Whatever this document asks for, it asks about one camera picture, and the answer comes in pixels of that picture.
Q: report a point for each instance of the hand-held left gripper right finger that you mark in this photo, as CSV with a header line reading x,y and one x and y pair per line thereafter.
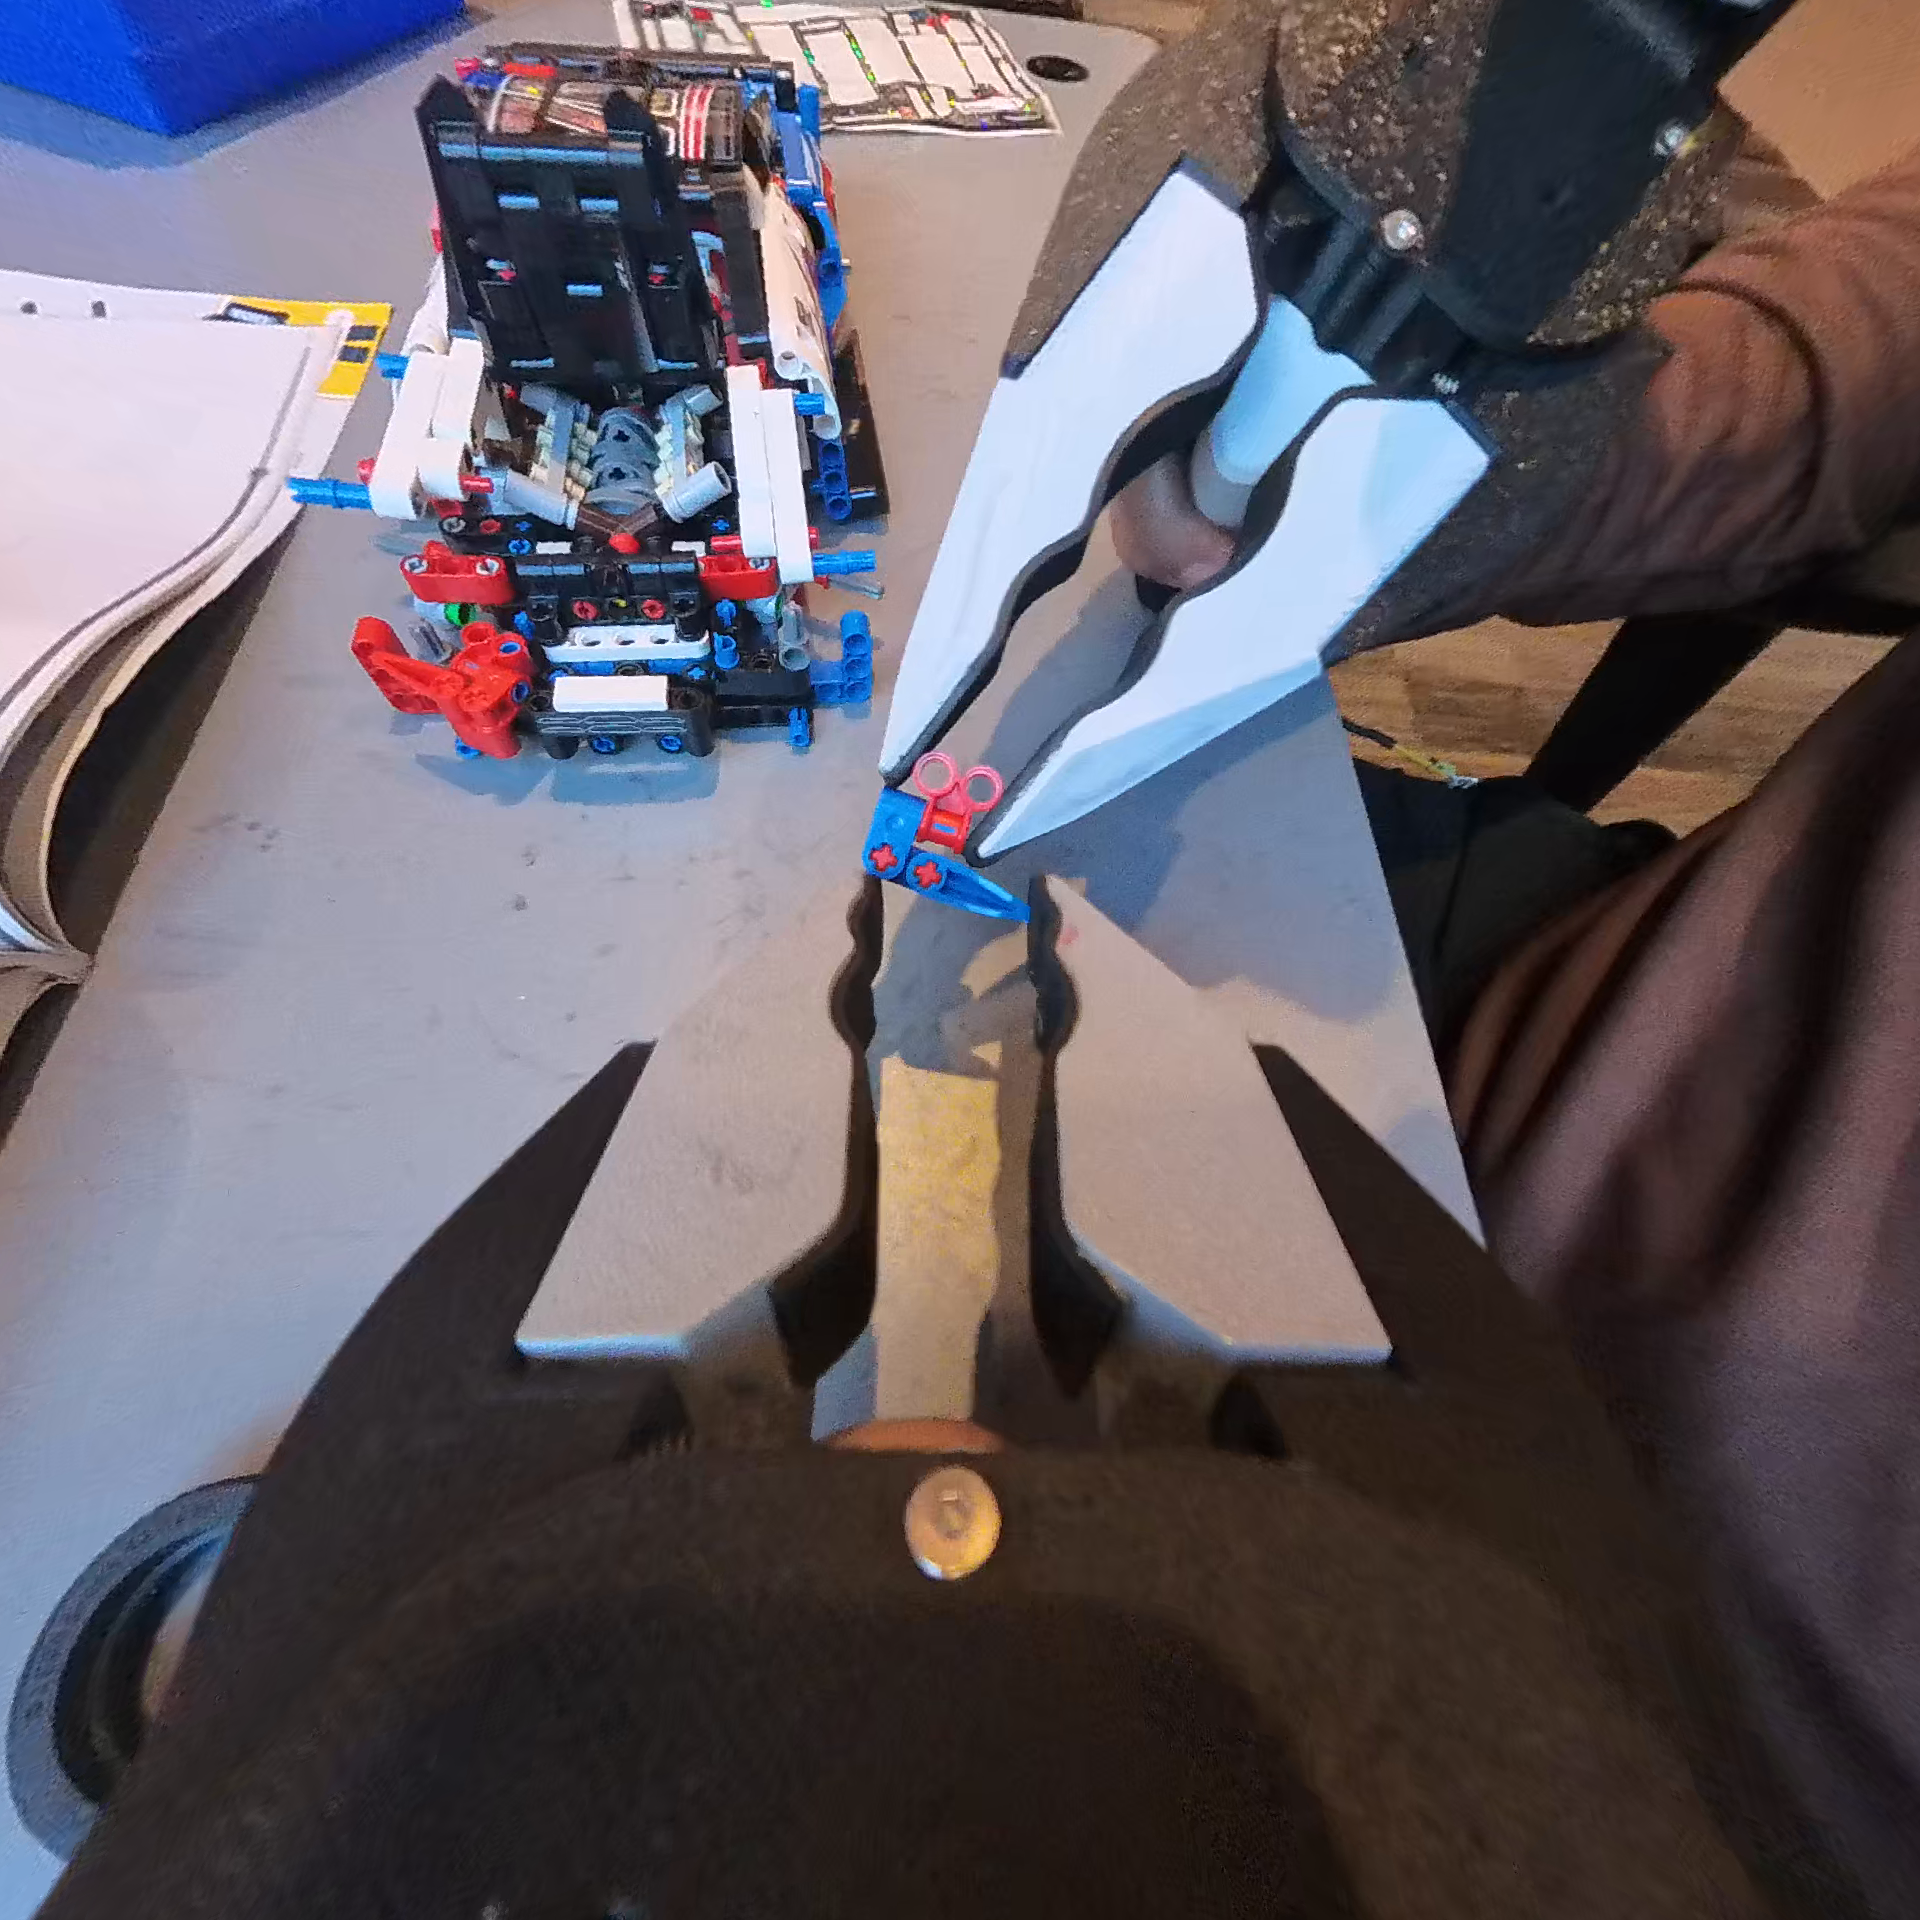
x,y
1201,1200

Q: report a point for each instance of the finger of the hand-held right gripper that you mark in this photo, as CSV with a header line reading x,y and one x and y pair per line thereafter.
x,y
1080,451
1321,555

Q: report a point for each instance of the small blue red brick piece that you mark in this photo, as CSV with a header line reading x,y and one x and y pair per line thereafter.
x,y
914,849

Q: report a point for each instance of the grey desk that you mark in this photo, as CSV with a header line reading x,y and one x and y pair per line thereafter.
x,y
375,974

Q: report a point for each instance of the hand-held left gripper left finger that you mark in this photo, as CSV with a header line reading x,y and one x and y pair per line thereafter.
x,y
705,1200

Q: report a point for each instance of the person's right hand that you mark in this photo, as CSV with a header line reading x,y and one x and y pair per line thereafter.
x,y
1179,533

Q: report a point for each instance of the black office chair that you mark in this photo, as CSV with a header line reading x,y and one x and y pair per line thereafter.
x,y
1651,690

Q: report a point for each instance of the holographic sticker sheet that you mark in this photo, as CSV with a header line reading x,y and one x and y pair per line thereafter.
x,y
900,69

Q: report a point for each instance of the open instruction booklet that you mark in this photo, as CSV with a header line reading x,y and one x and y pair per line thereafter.
x,y
121,451

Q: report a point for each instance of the brick-built toy race car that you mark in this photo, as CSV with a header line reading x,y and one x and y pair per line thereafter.
x,y
600,271

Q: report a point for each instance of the blue plastic bin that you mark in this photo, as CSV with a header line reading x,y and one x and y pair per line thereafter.
x,y
194,52

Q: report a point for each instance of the person's brown top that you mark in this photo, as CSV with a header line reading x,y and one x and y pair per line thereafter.
x,y
1725,1200

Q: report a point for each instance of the black rubber toy tyre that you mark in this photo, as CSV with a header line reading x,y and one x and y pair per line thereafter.
x,y
45,1695

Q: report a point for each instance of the person's dark trousers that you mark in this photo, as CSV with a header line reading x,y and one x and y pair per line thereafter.
x,y
1500,900

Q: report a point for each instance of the person's right forearm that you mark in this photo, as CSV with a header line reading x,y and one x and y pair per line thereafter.
x,y
1770,421

